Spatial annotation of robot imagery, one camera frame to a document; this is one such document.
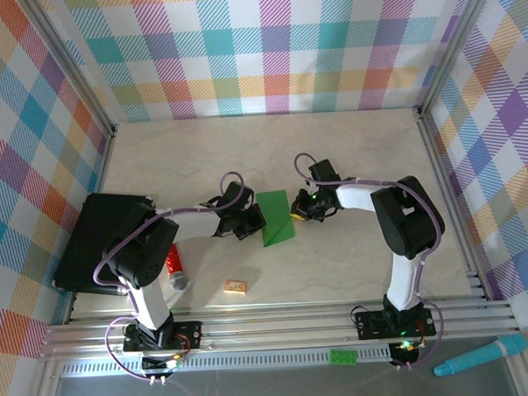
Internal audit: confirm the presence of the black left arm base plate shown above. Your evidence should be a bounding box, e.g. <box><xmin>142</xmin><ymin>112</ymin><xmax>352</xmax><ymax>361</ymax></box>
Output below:
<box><xmin>122</xmin><ymin>319</ymin><xmax>205</xmax><ymax>354</ymax></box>

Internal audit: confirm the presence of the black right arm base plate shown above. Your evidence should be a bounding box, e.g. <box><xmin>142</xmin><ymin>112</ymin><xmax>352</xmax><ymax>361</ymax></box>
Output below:
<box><xmin>354</xmin><ymin>307</ymin><xmax>438</xmax><ymax>341</ymax></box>

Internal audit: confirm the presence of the small LED circuit board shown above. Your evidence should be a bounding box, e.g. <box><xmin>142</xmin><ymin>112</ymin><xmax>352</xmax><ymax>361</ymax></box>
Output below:
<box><xmin>388</xmin><ymin>337</ymin><xmax>429</xmax><ymax>365</ymax></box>
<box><xmin>140</xmin><ymin>350</ymin><xmax>187</xmax><ymax>374</ymax></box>

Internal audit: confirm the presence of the aluminium frame post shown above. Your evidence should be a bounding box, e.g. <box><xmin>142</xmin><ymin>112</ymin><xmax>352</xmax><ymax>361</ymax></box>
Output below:
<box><xmin>16</xmin><ymin>0</ymin><xmax>118</xmax><ymax>142</ymax></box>
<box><xmin>411</xmin><ymin>0</ymin><xmax>507</xmax><ymax>122</ymax></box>

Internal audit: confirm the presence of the black rectangular case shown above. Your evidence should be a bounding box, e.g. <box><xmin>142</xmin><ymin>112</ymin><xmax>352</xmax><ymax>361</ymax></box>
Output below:
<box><xmin>49</xmin><ymin>189</ymin><xmax>160</xmax><ymax>301</ymax></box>

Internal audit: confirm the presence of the green square paper sheet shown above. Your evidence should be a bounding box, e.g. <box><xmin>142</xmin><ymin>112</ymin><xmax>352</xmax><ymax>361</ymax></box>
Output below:
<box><xmin>255</xmin><ymin>187</ymin><xmax>299</xmax><ymax>250</ymax></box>

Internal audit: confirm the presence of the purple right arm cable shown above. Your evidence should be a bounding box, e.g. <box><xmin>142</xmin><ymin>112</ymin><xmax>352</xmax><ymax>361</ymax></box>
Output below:
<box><xmin>292</xmin><ymin>145</ymin><xmax>452</xmax><ymax>376</ymax></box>

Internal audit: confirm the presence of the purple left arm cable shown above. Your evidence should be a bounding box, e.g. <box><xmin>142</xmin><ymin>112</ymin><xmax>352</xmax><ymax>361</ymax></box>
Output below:
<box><xmin>89</xmin><ymin>168</ymin><xmax>265</xmax><ymax>386</ymax></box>

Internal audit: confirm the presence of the small orange card box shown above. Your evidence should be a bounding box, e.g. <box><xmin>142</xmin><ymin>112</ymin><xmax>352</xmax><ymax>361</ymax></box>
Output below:
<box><xmin>222</xmin><ymin>278</ymin><xmax>248</xmax><ymax>296</ymax></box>

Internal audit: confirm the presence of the aluminium mounting rail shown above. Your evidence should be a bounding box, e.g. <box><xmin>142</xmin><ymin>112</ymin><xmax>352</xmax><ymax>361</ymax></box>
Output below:
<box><xmin>36</xmin><ymin>298</ymin><xmax>522</xmax><ymax>361</ymax></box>

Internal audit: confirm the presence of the grey slotted cable duct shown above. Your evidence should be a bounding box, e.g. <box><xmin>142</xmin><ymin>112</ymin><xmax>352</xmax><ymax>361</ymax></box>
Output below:
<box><xmin>59</xmin><ymin>344</ymin><xmax>394</xmax><ymax>378</ymax></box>

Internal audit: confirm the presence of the green toy building brick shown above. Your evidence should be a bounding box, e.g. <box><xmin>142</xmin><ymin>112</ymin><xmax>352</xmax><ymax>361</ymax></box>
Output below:
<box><xmin>329</xmin><ymin>347</ymin><xmax>359</xmax><ymax>368</ymax></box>

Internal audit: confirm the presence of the teal marker pen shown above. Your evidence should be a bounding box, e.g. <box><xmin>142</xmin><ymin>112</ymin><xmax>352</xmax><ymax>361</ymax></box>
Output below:
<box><xmin>431</xmin><ymin>331</ymin><xmax>528</xmax><ymax>378</ymax></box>

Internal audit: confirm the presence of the aluminium side rail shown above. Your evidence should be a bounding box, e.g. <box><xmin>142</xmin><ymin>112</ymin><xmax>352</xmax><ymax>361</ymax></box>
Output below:
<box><xmin>55</xmin><ymin>124</ymin><xmax>127</xmax><ymax>325</ymax></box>
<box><xmin>412</xmin><ymin>104</ymin><xmax>493</xmax><ymax>306</ymax></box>

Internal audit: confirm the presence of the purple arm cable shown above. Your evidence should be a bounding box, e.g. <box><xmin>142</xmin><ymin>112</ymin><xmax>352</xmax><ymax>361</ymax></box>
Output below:
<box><xmin>292</xmin><ymin>145</ymin><xmax>452</xmax><ymax>376</ymax></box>
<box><xmin>89</xmin><ymin>168</ymin><xmax>265</xmax><ymax>386</ymax></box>

